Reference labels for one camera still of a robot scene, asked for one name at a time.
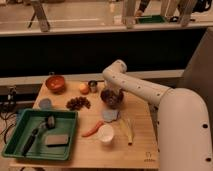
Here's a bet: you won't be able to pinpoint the bunch of dark grapes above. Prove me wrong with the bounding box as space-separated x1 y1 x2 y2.
66 96 91 111

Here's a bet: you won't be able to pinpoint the blue cloth piece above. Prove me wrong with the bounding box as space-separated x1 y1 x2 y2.
102 109 119 123

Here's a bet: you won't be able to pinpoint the black handled brush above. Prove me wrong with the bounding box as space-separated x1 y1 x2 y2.
21 115 55 156

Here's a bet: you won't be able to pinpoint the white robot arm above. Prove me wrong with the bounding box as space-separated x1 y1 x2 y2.
102 60 213 171

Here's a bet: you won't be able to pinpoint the grey sponge block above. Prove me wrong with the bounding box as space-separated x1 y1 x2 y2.
45 134 69 147

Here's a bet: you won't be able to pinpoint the orange fruit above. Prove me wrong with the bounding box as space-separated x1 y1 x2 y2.
79 83 89 95

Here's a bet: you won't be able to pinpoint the small metal cup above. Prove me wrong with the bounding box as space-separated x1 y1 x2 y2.
88 80 98 93

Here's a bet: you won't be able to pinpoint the orange carrot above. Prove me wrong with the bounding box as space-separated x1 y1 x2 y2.
81 121 104 137

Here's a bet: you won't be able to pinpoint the black cables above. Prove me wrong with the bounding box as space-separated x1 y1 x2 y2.
0 87 18 145

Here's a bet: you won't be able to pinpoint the yellow banana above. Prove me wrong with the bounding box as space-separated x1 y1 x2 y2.
119 119 133 145

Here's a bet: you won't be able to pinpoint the purple bowl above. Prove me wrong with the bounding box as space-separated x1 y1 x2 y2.
100 89 124 109

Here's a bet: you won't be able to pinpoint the white plastic cup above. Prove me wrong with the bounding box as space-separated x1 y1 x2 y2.
97 124 114 145

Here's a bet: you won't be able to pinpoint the green plastic tray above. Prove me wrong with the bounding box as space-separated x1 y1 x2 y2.
2 109 78 161

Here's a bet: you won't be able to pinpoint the orange bowl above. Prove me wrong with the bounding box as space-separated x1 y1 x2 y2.
45 75 65 93

